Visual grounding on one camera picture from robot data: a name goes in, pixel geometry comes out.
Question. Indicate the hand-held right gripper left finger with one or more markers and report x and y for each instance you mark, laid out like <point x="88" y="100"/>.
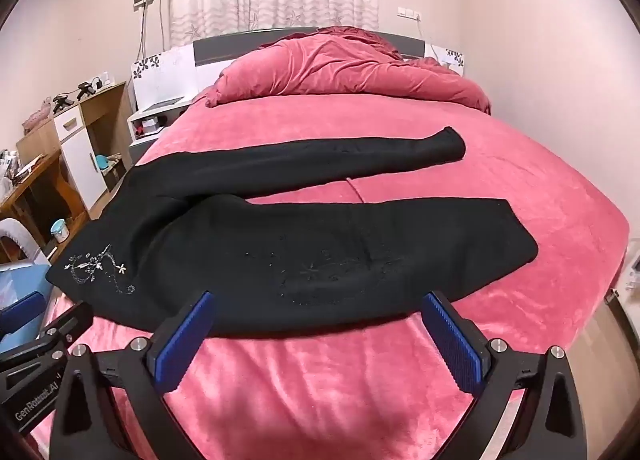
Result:
<point x="179" y="346"/>

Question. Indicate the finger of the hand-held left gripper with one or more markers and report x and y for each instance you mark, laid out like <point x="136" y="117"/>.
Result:
<point x="22" y="306"/>
<point x="67" y="322"/>

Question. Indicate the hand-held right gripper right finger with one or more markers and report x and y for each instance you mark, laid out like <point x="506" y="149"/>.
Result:
<point x="460" y="346"/>

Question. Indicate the black pants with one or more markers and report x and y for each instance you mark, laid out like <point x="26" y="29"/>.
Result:
<point x="250" y="250"/>

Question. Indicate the blue storage box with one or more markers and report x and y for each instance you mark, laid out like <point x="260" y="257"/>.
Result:
<point x="20" y="282"/>

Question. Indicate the white plastic chair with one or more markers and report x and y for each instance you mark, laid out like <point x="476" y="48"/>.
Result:
<point x="15" y="230"/>

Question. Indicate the white cup with teal lid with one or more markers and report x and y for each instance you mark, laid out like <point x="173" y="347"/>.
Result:
<point x="60" y="231"/>

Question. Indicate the wooden desk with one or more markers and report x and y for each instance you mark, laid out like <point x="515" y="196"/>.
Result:
<point x="30" y="174"/>

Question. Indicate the wooden cabinet with white door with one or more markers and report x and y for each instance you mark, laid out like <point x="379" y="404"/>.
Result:
<point x="80" y="159"/>

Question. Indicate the teal bowl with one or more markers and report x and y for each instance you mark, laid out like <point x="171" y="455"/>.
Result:
<point x="103" y="162"/>

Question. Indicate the bed with red sheet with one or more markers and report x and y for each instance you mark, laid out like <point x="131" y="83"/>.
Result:
<point x="500" y="179"/>

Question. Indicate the white nightstand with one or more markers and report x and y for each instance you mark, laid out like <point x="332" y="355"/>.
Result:
<point x="140" y="149"/>

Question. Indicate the pink bag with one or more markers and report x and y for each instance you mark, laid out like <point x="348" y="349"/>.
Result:
<point x="36" y="118"/>

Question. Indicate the black tool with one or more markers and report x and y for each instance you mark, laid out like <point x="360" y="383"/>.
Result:
<point x="62" y="102"/>
<point x="85" y="88"/>

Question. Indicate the red duvet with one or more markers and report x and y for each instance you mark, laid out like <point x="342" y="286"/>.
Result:
<point x="340" y="69"/>

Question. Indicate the grey and white headboard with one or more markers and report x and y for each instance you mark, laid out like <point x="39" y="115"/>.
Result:
<point x="220" y="47"/>

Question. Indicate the white wall device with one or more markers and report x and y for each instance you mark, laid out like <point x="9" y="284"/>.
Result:
<point x="634" y="272"/>

